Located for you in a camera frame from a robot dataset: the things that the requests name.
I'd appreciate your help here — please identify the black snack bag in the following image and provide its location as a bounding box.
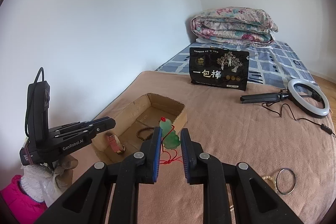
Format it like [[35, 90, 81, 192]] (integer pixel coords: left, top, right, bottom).
[[189, 47, 249, 91]]

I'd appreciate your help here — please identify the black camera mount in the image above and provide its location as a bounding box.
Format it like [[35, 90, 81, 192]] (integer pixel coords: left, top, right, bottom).
[[25, 67, 50, 143]]

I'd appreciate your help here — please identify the green jade pendant red cord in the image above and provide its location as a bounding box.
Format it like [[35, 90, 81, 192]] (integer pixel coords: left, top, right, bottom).
[[159, 116, 184, 166]]

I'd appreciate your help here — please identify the red strap wristwatch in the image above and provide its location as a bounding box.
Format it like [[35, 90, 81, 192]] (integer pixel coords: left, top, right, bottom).
[[106, 134, 126, 155]]

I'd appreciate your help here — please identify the open cardboard box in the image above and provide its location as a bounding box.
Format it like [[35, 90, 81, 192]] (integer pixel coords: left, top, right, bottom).
[[92, 93, 187, 164]]

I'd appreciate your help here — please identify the white ring light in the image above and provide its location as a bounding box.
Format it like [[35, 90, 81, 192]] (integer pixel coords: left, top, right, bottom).
[[288, 79, 330, 118]]

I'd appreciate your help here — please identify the folded floral quilt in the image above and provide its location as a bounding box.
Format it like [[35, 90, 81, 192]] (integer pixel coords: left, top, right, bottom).
[[190, 6, 278, 47]]

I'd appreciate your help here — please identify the dark metal bangle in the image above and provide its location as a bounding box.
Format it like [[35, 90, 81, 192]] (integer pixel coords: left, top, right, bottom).
[[275, 167, 296, 196]]

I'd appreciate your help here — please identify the blue checked bed sheet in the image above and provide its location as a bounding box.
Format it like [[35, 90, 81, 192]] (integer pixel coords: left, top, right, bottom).
[[157, 39, 317, 88]]

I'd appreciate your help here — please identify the left hand in white glove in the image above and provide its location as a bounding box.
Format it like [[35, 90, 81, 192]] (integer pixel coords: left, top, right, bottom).
[[19, 155, 78, 207]]

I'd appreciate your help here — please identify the brown wooden bead necklace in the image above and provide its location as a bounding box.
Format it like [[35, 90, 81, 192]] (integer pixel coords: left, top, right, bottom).
[[136, 127, 156, 141]]

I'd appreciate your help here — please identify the pink sleeve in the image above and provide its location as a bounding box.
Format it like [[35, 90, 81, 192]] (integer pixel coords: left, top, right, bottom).
[[1, 174, 47, 223]]

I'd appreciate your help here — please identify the pink blanket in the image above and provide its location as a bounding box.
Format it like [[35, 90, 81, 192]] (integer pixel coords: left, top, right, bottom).
[[102, 72, 335, 223]]

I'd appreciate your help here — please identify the black ring light cable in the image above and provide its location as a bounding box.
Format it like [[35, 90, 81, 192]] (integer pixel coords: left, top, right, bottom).
[[261, 102, 336, 138]]

